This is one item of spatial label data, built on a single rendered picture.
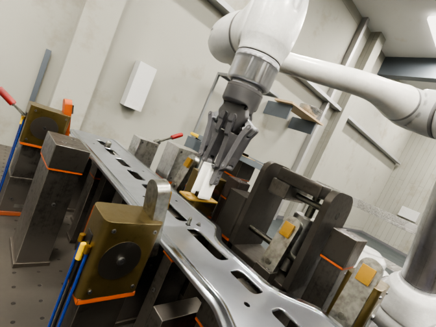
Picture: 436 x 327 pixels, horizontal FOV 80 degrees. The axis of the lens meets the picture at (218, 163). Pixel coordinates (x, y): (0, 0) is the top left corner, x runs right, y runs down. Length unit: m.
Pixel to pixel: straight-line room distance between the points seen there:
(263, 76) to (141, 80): 2.68
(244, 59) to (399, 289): 0.80
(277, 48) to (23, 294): 0.74
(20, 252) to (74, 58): 2.30
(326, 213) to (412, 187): 9.83
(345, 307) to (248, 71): 0.44
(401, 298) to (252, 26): 0.84
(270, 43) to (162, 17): 2.94
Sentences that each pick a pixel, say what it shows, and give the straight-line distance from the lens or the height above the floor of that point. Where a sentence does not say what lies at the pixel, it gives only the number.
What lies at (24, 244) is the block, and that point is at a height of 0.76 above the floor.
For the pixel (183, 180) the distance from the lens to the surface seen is 0.79.
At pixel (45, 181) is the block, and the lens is 0.74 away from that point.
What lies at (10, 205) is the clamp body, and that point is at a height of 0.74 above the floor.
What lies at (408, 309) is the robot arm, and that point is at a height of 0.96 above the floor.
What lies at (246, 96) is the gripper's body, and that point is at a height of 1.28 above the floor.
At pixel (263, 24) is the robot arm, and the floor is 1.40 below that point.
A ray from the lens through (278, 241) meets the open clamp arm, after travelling 0.57.
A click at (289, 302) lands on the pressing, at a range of 0.48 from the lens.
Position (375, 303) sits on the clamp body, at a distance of 0.55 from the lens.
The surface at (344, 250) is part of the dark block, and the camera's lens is 0.58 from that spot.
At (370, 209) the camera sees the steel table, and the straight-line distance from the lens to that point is 5.55.
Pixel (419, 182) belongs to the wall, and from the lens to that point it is 10.36.
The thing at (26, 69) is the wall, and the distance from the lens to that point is 3.11.
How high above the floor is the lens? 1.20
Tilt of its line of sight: 6 degrees down
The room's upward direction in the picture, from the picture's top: 23 degrees clockwise
